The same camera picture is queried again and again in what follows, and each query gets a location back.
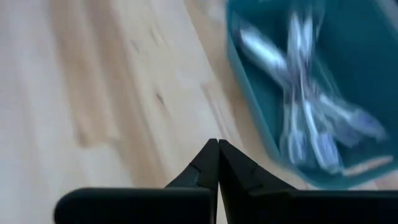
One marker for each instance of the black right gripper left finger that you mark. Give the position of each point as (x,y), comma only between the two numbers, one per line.
(140,205)

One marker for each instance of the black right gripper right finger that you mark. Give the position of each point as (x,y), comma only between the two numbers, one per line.
(280,208)

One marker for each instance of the pale toothbrush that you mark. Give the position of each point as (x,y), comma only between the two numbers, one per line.
(264,51)

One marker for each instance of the teal plastic bin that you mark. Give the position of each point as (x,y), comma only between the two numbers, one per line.
(357,46)

